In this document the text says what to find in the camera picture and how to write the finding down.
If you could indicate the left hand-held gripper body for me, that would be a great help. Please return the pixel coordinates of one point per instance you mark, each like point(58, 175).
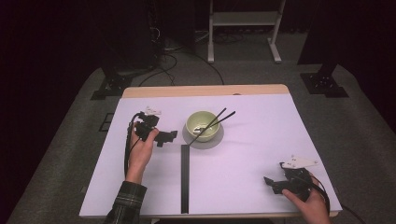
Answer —
point(146, 127)

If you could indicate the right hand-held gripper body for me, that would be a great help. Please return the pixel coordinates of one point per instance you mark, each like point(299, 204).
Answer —
point(297, 182)

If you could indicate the pale green bowl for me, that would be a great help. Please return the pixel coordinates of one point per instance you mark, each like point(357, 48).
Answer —
point(200, 118)

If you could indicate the black chopstick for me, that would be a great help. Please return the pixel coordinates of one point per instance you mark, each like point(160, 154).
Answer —
point(182, 180)
point(207, 127)

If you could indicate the person's left hand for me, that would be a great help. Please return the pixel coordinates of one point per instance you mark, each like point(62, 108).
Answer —
point(140, 158)

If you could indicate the person's right hand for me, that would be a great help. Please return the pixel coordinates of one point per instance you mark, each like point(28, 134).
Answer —
point(313, 210)

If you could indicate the white sheet table cover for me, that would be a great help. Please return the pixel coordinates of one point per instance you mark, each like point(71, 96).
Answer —
point(249, 174)

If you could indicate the round grey coaster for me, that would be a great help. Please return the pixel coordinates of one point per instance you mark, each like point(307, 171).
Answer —
point(204, 145)

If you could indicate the black stand base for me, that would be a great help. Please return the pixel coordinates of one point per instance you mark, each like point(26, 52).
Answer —
point(323, 84)
point(113, 85)

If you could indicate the wooden table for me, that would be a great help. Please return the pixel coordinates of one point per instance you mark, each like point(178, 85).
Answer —
point(202, 90)

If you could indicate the white metal stand frame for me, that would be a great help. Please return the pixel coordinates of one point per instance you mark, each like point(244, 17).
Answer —
point(244, 18)

